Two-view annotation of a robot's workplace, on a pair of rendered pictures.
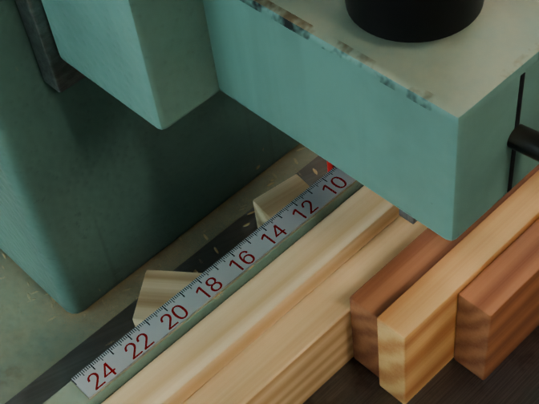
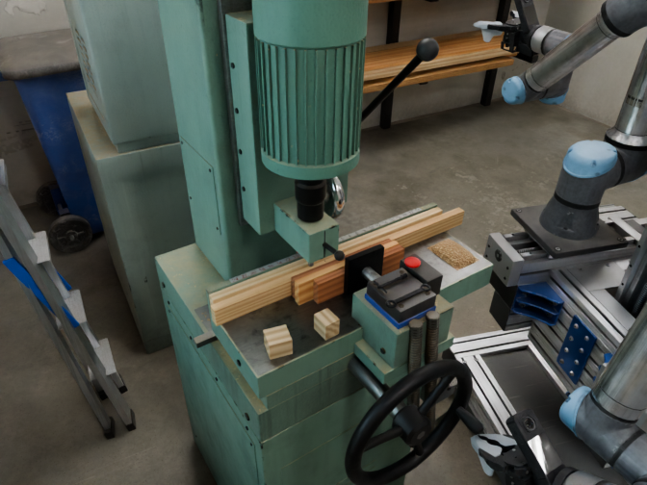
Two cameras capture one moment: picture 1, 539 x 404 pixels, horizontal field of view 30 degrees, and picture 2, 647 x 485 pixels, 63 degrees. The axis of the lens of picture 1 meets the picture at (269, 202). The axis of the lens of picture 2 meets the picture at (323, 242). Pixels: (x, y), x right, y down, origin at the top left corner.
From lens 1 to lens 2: 0.67 m
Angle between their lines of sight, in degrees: 13
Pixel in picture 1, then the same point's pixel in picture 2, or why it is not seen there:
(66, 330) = not seen: hidden behind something
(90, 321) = not seen: hidden behind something
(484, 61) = (318, 227)
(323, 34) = (292, 217)
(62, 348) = not seen: hidden behind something
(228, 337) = (263, 279)
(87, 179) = (243, 250)
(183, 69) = (267, 222)
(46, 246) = (229, 265)
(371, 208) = (302, 263)
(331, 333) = (286, 285)
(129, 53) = (256, 216)
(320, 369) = (282, 293)
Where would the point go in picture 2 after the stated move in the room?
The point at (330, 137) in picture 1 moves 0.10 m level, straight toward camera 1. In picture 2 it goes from (292, 240) to (280, 271)
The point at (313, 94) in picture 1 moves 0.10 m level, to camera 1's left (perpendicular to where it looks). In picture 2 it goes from (290, 230) to (240, 228)
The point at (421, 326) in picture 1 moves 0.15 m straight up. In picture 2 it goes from (302, 283) to (302, 220)
